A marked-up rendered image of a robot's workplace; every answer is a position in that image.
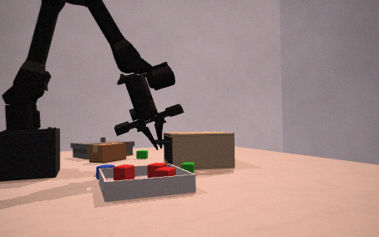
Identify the red block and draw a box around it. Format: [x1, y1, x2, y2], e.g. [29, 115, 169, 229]
[148, 163, 167, 178]
[154, 167, 176, 178]
[114, 164, 134, 181]

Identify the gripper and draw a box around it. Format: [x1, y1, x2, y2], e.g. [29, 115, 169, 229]
[114, 92, 184, 150]

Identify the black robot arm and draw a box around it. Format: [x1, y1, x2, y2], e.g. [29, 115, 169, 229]
[2, 0, 175, 131]

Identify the small green block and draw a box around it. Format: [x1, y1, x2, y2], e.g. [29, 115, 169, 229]
[136, 150, 148, 159]
[181, 162, 195, 174]

